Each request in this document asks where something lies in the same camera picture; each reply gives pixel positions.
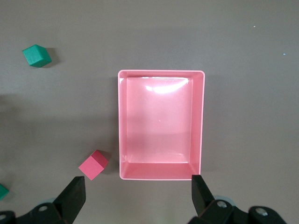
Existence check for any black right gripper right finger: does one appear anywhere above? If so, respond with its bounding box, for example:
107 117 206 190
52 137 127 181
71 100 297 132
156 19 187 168
189 174 287 224

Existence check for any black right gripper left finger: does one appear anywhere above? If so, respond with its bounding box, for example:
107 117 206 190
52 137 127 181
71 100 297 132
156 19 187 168
0 176 86 224

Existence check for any red foam cube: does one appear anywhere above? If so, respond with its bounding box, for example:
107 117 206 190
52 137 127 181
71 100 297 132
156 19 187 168
78 149 109 181

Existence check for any green foam cube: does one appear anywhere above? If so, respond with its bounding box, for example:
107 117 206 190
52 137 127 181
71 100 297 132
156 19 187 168
0 183 9 201
22 44 52 68

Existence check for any pink plastic tray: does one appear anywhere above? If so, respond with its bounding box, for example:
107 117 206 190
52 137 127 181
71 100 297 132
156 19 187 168
117 69 206 181

